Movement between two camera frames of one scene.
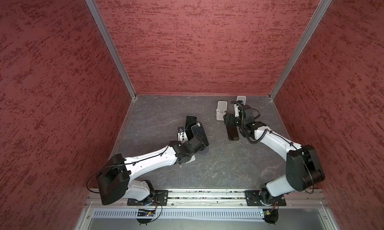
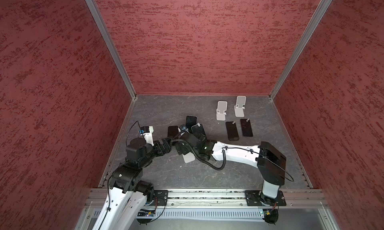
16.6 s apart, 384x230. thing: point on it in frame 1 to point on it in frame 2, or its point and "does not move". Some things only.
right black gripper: x=226 y=119 to x=180 y=145
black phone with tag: x=233 y=134 does not move
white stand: x=193 y=158 does not move
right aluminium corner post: x=322 y=6 does not move
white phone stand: x=222 y=107 does not move
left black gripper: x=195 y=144 to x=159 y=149
